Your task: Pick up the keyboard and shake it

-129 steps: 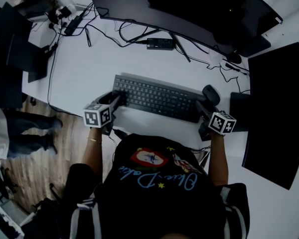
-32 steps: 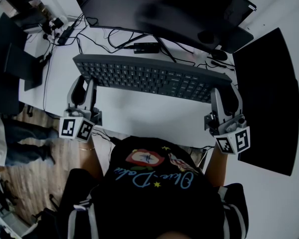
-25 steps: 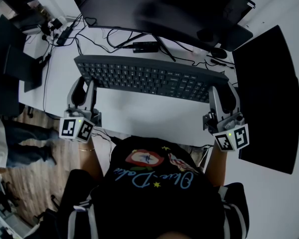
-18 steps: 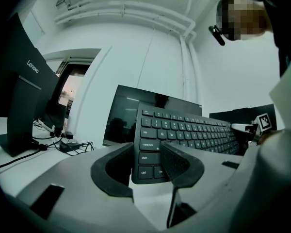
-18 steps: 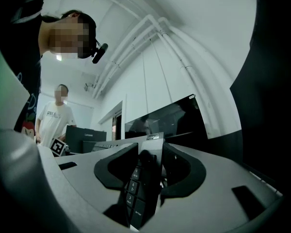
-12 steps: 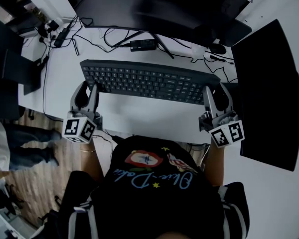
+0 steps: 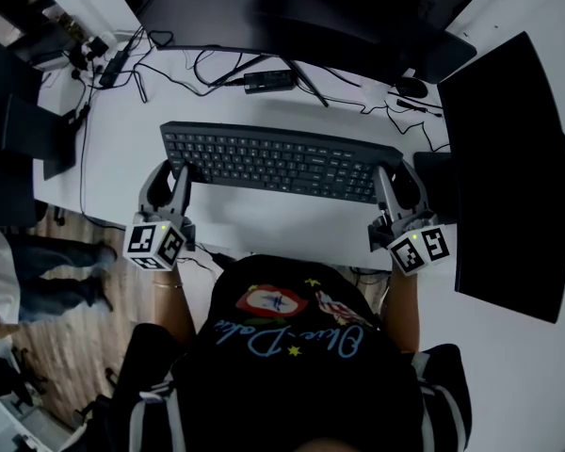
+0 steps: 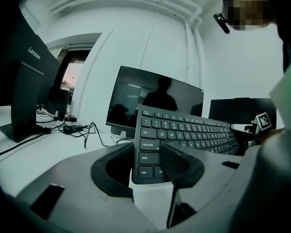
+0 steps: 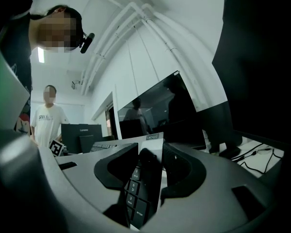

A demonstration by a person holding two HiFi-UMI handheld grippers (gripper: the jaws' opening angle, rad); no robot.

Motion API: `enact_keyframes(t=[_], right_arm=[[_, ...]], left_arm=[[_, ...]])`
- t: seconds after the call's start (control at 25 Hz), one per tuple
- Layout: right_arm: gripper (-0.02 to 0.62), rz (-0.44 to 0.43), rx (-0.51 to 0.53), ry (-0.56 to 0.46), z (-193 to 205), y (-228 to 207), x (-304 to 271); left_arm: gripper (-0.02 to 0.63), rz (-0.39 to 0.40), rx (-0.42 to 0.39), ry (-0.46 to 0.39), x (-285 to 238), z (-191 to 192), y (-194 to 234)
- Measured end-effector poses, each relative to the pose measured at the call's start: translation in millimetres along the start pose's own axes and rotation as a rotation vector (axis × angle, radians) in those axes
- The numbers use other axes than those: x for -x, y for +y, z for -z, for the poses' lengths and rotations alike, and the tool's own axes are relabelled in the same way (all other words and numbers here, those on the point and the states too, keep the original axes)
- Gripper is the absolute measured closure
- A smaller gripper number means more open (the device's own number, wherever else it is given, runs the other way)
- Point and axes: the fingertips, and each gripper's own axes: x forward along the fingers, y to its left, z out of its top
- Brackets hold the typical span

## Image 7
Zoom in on black keyboard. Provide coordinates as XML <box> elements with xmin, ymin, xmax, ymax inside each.
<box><xmin>159</xmin><ymin>121</ymin><xmax>405</xmax><ymax>205</ymax></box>

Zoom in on black angled monitor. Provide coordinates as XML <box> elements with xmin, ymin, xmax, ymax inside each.
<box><xmin>0</xmin><ymin>38</ymin><xmax>80</xmax><ymax>230</ymax></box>

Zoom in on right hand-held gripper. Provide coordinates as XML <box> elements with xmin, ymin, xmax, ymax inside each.
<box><xmin>366</xmin><ymin>159</ymin><xmax>454</xmax><ymax>278</ymax></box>

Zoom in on black power adapter brick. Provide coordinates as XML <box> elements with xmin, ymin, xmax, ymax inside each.
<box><xmin>242</xmin><ymin>68</ymin><xmax>298</xmax><ymax>96</ymax></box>

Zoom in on thin black looped cable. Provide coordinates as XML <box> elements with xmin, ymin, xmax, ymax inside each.
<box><xmin>360</xmin><ymin>92</ymin><xmax>452</xmax><ymax>154</ymax></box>

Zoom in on black flat side monitor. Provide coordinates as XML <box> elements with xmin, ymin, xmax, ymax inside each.
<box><xmin>436</xmin><ymin>30</ymin><xmax>565</xmax><ymax>325</ymax></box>

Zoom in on tangled black cable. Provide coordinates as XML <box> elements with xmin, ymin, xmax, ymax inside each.
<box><xmin>130</xmin><ymin>29</ymin><xmax>246</xmax><ymax>105</ymax></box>

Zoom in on person's left forearm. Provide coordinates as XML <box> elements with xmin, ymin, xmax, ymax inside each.
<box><xmin>151</xmin><ymin>265</ymin><xmax>197</xmax><ymax>347</ymax></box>

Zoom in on white power strip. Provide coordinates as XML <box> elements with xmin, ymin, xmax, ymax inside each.
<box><xmin>73</xmin><ymin>27</ymin><xmax>134</xmax><ymax>68</ymax></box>

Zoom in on black printed t-shirt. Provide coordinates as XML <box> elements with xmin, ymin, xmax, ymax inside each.
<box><xmin>106</xmin><ymin>253</ymin><xmax>475</xmax><ymax>452</ymax></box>

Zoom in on black computer mouse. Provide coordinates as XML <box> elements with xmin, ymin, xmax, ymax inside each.
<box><xmin>395</xmin><ymin>76</ymin><xmax>429</xmax><ymax>100</ymax></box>

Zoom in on slim black adapter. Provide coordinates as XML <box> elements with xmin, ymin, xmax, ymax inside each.
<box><xmin>98</xmin><ymin>48</ymin><xmax>131</xmax><ymax>89</ymax></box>

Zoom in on black plug connector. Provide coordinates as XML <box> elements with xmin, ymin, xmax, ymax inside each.
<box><xmin>395</xmin><ymin>98</ymin><xmax>444</xmax><ymax>119</ymax></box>

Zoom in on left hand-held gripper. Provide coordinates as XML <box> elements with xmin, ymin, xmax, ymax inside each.
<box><xmin>121</xmin><ymin>159</ymin><xmax>198</xmax><ymax>272</ymax></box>

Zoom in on person's right forearm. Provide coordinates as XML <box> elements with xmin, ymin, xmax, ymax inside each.
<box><xmin>382</xmin><ymin>264</ymin><xmax>422</xmax><ymax>355</ymax></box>

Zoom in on large black curved monitor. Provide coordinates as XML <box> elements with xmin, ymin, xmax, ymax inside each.
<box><xmin>104</xmin><ymin>0</ymin><xmax>479</xmax><ymax>87</ymax></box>

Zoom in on black monitor stand legs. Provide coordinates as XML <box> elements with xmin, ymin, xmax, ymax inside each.
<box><xmin>208</xmin><ymin>53</ymin><xmax>331</xmax><ymax>109</ymax></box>

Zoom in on long black cable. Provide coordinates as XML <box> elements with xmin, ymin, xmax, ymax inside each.
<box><xmin>77</xmin><ymin>104</ymin><xmax>127</xmax><ymax>231</ymax></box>

